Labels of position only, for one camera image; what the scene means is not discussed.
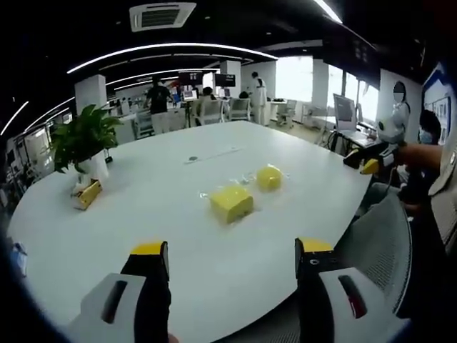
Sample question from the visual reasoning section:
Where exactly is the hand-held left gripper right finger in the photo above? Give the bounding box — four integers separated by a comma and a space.
294, 237, 411, 343

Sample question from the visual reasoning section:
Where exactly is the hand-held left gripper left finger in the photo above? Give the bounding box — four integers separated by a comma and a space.
66, 240, 173, 343

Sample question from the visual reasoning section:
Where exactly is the yellow round silicone block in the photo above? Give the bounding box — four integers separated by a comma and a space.
256, 164, 285, 194

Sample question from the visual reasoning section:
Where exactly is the yellow rectangular silicone block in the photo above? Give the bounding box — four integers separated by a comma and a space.
209, 185, 255, 225

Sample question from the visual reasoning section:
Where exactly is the open laptop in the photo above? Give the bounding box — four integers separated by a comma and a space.
332, 93, 376, 139

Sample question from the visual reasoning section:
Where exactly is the grey mesh office chair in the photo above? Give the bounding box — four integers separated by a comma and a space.
334, 192, 414, 317

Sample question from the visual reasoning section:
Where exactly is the person with face mask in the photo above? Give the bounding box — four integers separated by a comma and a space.
427, 117, 457, 248

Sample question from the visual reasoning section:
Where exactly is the white office chair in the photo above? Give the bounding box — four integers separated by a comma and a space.
276, 99, 298, 129
197, 99, 225, 125
228, 97, 251, 123

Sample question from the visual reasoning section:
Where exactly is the yellow tissue box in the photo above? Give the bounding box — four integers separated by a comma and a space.
72, 179, 104, 212

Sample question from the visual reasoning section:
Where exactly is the green potted plant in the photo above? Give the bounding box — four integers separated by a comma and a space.
49, 104, 124, 187

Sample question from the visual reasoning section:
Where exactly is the ceiling air conditioner vent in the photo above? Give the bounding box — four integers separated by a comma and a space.
129, 2, 198, 34

